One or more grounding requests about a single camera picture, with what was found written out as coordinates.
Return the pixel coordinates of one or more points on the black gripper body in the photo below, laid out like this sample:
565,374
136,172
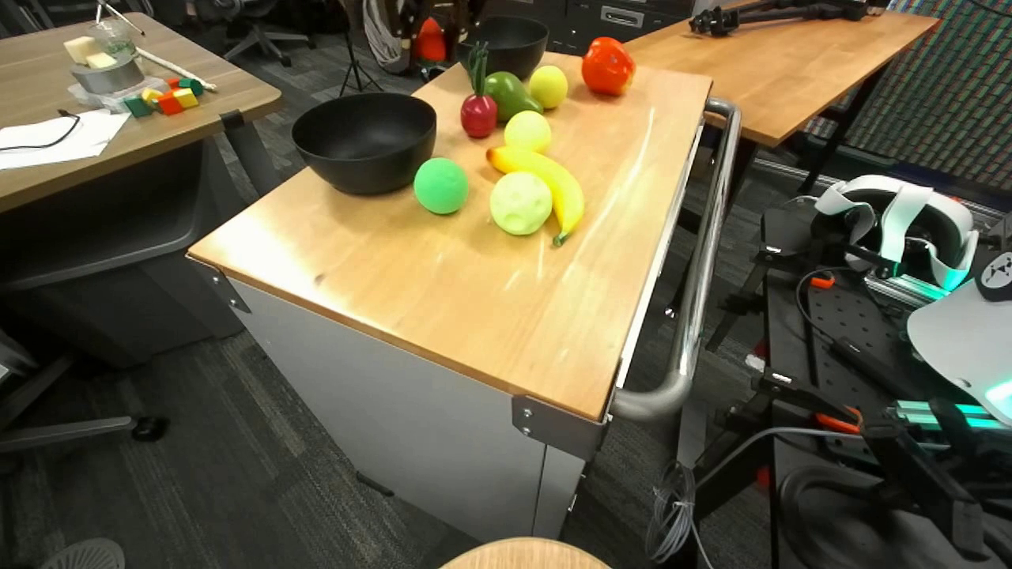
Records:
457,17

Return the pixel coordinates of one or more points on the small red orange fruit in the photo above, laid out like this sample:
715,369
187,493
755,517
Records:
427,41

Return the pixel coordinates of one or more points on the red radish with green stem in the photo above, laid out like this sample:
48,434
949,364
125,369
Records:
479,107

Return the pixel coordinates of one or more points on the yellow lemon ball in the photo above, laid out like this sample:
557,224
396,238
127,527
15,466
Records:
547,87

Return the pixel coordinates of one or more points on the yellow fruit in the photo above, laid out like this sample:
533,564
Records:
529,130

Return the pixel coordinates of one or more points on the green lime ball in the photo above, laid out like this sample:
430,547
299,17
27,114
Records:
441,188

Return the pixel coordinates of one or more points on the light green round fruit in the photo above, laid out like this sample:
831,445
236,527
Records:
519,203

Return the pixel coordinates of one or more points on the yellow banana orange tip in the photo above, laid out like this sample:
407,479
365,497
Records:
559,182

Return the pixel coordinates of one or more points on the black bowl near table edge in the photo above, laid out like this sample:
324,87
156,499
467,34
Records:
512,46

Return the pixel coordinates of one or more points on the black bowl far side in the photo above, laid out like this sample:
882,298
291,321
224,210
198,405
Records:
367,143

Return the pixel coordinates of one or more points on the coloured toy blocks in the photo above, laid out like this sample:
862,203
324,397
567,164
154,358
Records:
173,95

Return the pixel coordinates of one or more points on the clear plastic cup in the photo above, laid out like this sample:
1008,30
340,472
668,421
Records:
101,62

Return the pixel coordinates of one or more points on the white paper sheets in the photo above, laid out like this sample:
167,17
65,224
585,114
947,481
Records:
68,138

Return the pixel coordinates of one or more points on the white tool cart cabinet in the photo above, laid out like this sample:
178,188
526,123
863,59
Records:
475,457

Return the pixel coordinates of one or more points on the large wooden office desk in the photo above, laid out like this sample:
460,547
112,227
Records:
37,87

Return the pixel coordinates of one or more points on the white VR headset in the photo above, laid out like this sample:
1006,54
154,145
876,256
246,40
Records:
909,242

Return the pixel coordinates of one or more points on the round wooden stool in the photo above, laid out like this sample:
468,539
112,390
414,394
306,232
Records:
526,555

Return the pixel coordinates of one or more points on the metal cart handle bar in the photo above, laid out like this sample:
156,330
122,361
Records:
668,397

